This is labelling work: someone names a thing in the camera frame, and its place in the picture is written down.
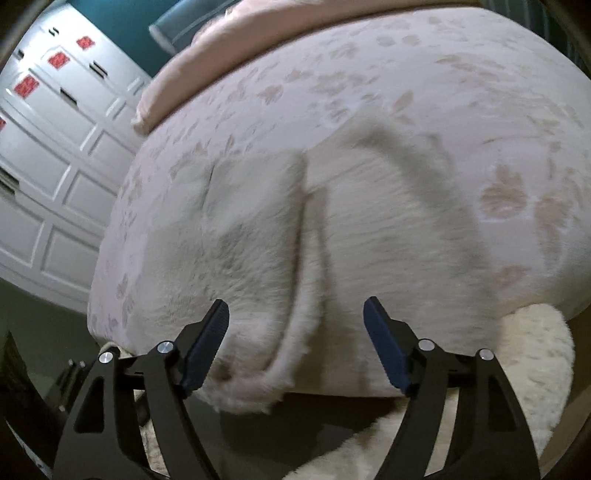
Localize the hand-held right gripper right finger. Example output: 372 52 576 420
363 296 541 480

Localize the white panelled wardrobe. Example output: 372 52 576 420
0 0 153 315

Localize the white fluffy rug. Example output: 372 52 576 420
139 305 575 480

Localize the grey blue pillow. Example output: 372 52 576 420
148 0 243 54

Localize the pink duvet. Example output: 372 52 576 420
131 0 481 134

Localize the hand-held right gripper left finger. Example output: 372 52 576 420
53 299 230 480

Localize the teal striped curtain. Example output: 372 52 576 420
482 0 573 51

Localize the bed with floral cover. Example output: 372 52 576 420
87 7 591 402

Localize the cream sweater with black hearts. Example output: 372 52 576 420
139 115 504 414

